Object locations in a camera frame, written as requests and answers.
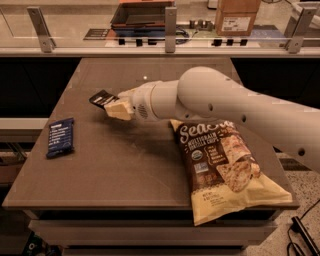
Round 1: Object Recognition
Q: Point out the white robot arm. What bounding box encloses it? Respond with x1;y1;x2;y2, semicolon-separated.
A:
104;67;320;171

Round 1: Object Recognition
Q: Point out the metal rail bracket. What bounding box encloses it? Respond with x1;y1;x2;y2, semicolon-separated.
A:
284;7;316;54
165;7;177;53
27;6;56;53

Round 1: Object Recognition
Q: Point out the black power strip on floor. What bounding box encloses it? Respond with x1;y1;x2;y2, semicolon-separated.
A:
292;216;320;256

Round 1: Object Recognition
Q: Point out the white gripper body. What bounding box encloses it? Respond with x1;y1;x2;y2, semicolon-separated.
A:
118;81;160;122

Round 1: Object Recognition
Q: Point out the left metal rail bracket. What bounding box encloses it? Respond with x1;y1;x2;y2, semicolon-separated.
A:
27;6;56;53

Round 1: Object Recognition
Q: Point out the black chocolate rxbar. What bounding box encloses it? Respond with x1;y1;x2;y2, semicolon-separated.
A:
89;90;118;108

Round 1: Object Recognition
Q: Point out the right metal rail bracket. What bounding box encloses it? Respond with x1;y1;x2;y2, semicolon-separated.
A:
284;7;316;54

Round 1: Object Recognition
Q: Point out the cardboard box with label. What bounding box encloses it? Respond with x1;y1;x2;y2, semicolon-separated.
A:
215;0;261;36

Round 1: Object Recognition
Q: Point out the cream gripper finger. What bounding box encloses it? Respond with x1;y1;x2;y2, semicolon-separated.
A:
104;101;134;121

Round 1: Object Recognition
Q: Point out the blue blueberry rxbar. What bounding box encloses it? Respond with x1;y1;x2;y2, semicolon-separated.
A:
46;118;74;159

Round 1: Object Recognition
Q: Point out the yellow brown tortilla chips bag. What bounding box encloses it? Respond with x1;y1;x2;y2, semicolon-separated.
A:
171;120;292;226

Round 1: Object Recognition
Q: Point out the middle metal rail bracket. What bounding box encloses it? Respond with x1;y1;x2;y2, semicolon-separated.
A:
165;7;177;53

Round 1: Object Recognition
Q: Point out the dark open tray box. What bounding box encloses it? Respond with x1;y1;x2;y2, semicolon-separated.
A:
111;0;174;29

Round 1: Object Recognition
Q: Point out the black cable on floor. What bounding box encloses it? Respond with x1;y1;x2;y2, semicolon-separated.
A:
286;199;320;256

